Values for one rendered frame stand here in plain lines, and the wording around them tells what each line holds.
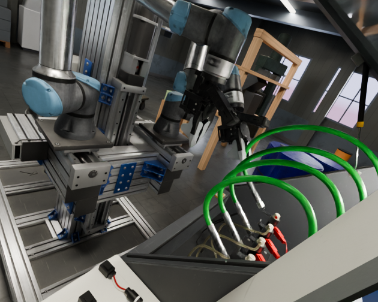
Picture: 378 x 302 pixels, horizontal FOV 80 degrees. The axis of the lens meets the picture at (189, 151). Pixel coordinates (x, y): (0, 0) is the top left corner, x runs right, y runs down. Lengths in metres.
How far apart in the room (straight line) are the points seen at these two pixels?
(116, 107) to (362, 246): 1.02
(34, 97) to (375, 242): 0.80
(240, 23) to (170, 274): 0.58
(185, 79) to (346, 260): 0.74
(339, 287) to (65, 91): 0.76
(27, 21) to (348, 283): 7.74
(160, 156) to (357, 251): 1.07
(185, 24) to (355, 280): 0.57
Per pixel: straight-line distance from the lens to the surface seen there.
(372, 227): 0.26
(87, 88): 0.89
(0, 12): 7.55
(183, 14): 0.62
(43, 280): 1.52
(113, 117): 1.13
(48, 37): 0.79
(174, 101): 1.18
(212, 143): 3.23
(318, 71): 8.27
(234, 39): 0.60
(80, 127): 0.94
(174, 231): 0.78
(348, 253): 0.25
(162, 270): 0.55
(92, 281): 0.59
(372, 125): 7.90
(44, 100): 0.79
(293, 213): 1.08
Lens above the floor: 1.47
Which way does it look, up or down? 22 degrees down
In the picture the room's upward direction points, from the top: 22 degrees clockwise
